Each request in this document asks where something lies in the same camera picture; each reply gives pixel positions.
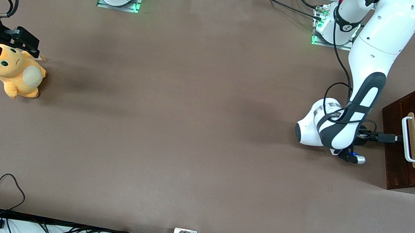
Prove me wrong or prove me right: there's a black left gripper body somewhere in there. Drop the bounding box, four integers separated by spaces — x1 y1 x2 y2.
353 124 382 150

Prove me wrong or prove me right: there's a white drawer handle bar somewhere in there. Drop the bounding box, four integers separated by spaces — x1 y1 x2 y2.
396 115 415 163

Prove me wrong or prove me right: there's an orange plush toy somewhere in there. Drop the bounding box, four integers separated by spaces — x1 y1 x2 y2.
0 43 51 104

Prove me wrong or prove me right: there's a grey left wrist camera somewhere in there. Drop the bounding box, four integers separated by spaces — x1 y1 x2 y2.
336 148 367 165

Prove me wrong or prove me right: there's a light wood handle backing strip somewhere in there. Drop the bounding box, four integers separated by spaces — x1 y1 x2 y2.
400 112 415 168

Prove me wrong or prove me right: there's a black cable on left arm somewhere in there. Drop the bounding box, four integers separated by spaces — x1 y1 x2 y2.
317 0 398 137

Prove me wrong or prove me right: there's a thin black cable loop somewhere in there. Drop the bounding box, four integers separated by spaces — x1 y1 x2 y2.
0 172 30 215

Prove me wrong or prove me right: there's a black cable to arm base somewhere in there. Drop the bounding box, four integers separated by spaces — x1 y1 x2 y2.
245 0 327 22

